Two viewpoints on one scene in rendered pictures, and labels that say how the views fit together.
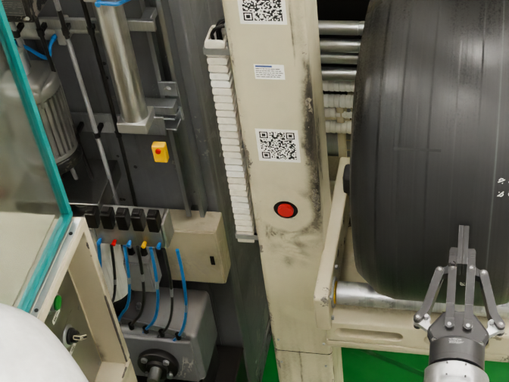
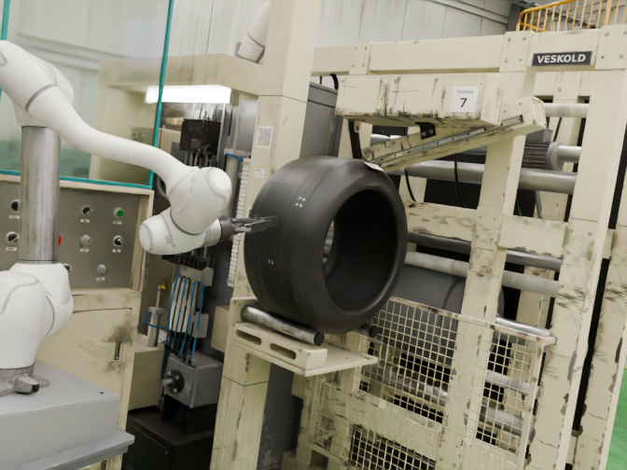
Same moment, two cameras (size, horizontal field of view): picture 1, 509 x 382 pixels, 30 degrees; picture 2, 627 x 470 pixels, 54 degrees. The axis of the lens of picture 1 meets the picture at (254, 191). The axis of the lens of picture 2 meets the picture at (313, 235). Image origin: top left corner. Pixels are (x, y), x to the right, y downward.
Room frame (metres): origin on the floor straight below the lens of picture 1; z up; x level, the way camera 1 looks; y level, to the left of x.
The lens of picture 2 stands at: (-0.65, -1.20, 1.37)
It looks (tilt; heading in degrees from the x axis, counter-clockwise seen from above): 5 degrees down; 25
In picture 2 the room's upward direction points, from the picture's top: 8 degrees clockwise
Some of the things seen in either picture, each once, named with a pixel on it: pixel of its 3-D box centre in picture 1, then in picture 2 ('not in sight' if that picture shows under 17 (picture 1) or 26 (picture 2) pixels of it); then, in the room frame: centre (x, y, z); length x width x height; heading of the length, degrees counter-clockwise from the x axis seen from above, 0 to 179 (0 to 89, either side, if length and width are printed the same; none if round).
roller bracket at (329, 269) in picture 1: (336, 238); (273, 309); (1.32, -0.15, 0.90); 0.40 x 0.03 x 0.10; 163
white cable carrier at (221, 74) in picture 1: (236, 142); (243, 223); (1.32, 0.02, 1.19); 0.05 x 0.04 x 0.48; 163
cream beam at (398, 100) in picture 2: not in sight; (423, 103); (1.51, -0.53, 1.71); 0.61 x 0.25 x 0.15; 73
